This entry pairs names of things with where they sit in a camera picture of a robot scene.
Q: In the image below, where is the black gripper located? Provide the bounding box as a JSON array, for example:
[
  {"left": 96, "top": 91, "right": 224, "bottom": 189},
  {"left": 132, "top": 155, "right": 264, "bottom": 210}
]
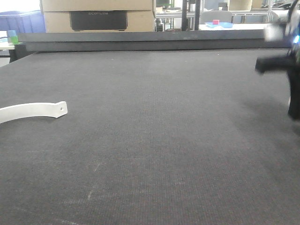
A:
[{"left": 255, "top": 0, "right": 300, "bottom": 120}]

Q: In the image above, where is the white PVC pipe clamp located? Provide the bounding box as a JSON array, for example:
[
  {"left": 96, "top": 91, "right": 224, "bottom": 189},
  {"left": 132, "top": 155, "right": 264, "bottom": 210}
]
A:
[{"left": 0, "top": 101, "right": 68, "bottom": 123}]

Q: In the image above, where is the blue tray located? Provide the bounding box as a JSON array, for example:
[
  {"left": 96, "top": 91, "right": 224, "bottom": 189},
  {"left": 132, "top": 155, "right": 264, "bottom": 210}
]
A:
[{"left": 205, "top": 22, "right": 233, "bottom": 29}]

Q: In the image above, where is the large cardboard box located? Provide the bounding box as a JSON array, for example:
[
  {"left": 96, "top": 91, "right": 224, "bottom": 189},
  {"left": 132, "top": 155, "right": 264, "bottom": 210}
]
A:
[{"left": 40, "top": 0, "right": 156, "bottom": 33}]

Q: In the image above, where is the blue crate far left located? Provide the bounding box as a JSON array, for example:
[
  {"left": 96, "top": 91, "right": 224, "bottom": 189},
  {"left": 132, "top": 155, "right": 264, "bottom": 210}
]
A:
[{"left": 0, "top": 10, "right": 45, "bottom": 33}]

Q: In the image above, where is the green block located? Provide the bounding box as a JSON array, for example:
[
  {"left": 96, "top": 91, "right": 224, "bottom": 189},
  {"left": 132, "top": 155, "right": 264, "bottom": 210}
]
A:
[{"left": 7, "top": 36, "right": 19, "bottom": 45}]

